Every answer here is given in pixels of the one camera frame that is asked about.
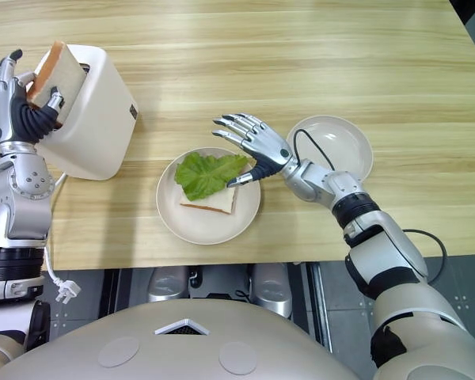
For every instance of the green lettuce leaf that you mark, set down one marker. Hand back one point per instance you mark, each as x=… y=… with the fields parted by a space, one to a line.
x=206 y=174

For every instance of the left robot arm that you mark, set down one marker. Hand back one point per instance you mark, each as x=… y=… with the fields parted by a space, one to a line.
x=16 y=221

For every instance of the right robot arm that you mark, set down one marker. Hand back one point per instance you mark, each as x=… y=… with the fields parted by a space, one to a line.
x=396 y=269

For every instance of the bread slice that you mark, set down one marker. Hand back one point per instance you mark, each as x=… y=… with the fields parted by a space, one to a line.
x=217 y=201
x=55 y=87

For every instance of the robot body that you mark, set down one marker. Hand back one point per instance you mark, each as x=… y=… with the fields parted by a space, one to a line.
x=182 y=344

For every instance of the cream toaster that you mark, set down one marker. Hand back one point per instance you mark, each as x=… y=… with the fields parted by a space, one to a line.
x=99 y=126

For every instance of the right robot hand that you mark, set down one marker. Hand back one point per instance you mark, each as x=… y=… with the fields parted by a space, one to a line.
x=266 y=139

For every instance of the cream plate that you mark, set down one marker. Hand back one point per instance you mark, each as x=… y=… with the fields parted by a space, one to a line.
x=206 y=221
x=336 y=142

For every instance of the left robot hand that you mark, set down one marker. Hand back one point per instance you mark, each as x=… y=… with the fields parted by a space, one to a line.
x=3 y=103

